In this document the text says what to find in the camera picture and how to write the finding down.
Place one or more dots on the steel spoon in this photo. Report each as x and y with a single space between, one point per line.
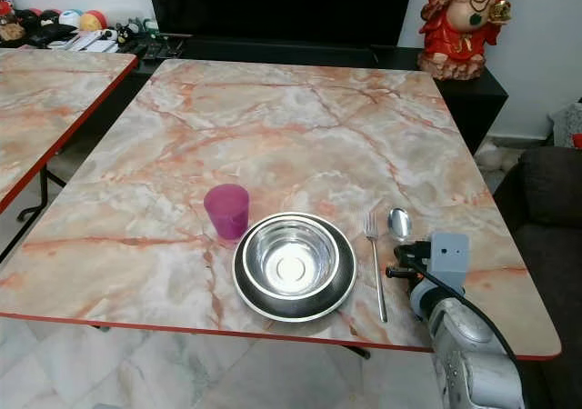
398 223

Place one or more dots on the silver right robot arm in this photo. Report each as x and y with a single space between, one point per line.
464 354

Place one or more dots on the steel fork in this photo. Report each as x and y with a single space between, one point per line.
376 273

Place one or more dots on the shiny steel bowl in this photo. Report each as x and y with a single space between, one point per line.
292 259

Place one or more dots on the dark brown sofa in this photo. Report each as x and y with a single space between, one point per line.
550 245

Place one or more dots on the dark-rimmed steel plate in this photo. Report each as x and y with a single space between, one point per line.
259 302

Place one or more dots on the purple plastic cup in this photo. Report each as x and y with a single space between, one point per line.
226 214

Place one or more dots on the grey patterned cushion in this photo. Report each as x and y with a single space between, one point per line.
569 125

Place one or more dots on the red laughing Buddha statue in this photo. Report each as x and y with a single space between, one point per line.
464 23

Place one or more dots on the black television screen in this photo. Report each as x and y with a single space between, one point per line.
282 9

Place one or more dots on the white papers stack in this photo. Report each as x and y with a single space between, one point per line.
91 41

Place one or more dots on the white and blue ball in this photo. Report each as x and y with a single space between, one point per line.
69 17

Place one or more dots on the orange and yellow ball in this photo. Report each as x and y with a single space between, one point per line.
92 20

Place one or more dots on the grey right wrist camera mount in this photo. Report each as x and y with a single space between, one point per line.
450 256

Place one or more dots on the black metal table leg frame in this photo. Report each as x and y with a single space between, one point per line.
25 216
355 350

